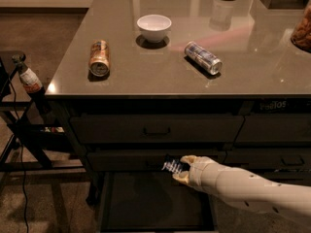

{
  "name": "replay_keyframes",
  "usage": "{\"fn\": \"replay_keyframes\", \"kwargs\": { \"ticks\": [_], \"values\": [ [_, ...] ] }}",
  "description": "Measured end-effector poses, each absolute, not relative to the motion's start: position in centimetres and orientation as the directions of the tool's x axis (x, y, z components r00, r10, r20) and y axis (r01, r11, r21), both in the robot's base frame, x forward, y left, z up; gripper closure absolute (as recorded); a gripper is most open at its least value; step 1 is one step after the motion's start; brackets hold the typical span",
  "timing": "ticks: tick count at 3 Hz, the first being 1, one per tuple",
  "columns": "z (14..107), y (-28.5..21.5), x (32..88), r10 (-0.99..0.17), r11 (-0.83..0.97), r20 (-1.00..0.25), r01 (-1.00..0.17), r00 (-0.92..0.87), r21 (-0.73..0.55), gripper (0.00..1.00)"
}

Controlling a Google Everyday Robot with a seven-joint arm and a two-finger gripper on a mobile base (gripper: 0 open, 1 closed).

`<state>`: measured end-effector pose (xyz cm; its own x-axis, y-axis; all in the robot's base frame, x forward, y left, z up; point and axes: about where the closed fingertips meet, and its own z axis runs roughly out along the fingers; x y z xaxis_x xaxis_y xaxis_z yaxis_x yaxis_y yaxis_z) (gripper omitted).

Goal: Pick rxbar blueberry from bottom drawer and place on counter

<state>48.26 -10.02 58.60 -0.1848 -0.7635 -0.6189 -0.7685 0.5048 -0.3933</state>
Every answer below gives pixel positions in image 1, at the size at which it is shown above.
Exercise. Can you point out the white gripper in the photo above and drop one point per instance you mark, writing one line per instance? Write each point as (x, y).
(203, 173)

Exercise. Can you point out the open bottom drawer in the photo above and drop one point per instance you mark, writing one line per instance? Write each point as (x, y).
(151, 202)

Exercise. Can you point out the dark soda bottle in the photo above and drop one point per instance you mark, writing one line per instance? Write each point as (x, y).
(32, 85)

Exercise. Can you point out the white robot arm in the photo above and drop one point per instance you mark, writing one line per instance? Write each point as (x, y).
(247, 191)

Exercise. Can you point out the top left drawer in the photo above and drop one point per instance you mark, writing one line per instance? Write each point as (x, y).
(156, 128)

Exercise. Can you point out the dark blue rxbar wrapper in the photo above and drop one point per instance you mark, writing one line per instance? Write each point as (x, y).
(174, 165)

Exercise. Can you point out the top right drawer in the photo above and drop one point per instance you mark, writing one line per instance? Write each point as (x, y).
(275, 130)

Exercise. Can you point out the orange soda can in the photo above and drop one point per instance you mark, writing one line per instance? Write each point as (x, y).
(99, 63)

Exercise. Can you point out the dark cabinet counter unit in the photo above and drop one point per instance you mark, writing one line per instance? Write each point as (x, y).
(263, 73)

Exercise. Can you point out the silver blue energy can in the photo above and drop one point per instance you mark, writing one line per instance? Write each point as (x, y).
(204, 58)

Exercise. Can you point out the middle right drawer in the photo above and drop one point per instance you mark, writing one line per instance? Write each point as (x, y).
(268, 158)

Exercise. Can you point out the white ceramic bowl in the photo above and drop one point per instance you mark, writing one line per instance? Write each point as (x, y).
(154, 28)

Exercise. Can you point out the middle left drawer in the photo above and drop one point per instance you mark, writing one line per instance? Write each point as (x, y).
(140, 160)

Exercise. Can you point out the black side table frame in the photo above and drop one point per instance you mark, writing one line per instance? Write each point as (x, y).
(51, 150)

